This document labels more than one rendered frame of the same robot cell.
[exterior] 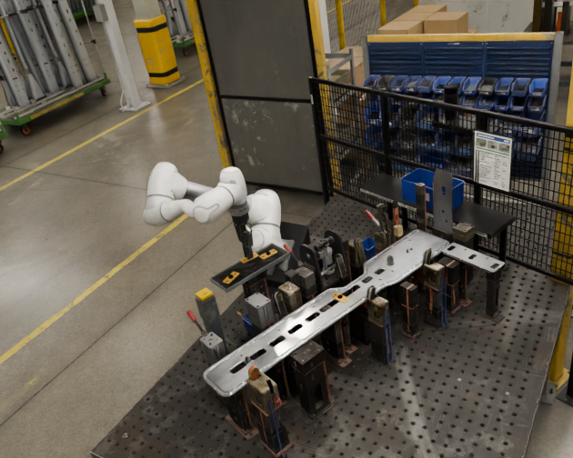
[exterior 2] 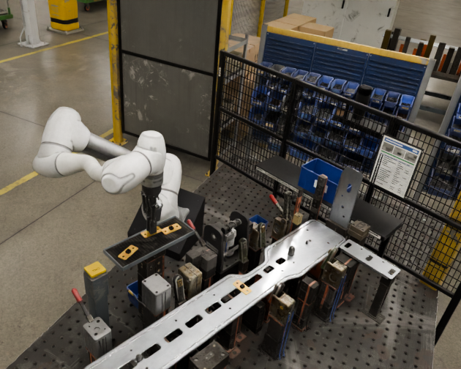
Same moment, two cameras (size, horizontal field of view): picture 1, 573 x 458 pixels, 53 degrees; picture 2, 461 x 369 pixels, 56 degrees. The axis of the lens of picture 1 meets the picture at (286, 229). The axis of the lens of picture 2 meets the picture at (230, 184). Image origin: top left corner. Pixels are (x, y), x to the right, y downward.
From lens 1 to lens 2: 0.86 m
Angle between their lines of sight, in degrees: 12
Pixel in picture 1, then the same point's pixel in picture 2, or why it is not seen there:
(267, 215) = (168, 181)
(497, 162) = (399, 168)
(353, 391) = not seen: outside the picture
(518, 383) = not seen: outside the picture
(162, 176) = (63, 123)
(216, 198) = (133, 166)
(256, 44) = (165, 10)
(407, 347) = (296, 341)
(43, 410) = not seen: outside the picture
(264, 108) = (162, 70)
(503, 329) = (385, 331)
